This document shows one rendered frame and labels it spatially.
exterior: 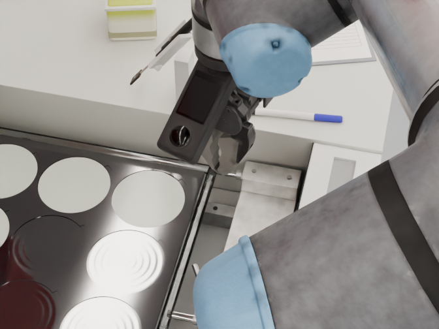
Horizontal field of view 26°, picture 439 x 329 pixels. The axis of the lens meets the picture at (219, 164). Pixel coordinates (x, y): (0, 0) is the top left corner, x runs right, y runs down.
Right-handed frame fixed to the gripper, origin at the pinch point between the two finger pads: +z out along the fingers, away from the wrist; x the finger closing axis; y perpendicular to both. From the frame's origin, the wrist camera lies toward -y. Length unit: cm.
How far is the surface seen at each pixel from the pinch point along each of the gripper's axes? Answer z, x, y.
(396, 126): 106, 12, 112
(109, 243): 13.9, 11.7, -8.6
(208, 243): 22.0, 3.6, 2.8
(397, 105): 106, 16, 119
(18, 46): 7.8, 41.2, 9.9
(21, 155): 14.1, 31.5, -2.7
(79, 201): 13.9, 19.4, -5.1
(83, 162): 14.1, 23.2, 0.8
